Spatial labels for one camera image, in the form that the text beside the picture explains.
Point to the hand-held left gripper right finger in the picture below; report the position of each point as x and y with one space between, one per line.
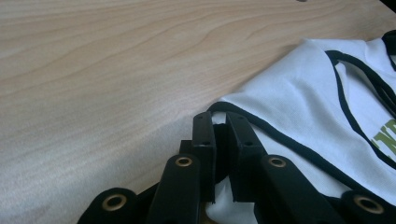
246 161

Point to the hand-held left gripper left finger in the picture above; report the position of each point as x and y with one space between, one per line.
205 155

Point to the white printed tank top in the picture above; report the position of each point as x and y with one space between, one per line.
299 102

